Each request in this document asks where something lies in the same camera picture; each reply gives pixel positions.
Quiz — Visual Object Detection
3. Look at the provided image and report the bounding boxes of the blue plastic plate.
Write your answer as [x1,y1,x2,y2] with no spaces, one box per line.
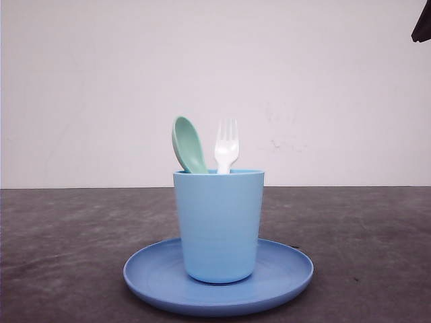
[123,238,314,318]

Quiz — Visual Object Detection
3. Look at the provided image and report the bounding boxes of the mint green plastic spoon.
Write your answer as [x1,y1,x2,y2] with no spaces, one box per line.
[172,116,209,174]

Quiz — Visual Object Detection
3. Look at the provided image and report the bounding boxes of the light blue plastic cup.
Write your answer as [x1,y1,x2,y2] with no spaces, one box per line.
[173,170,265,284]

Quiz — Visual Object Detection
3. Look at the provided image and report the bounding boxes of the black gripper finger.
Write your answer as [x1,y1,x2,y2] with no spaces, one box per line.
[411,0,431,42]

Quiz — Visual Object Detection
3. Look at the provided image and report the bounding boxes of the white plastic fork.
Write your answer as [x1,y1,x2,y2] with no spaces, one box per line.
[214,119,239,174]

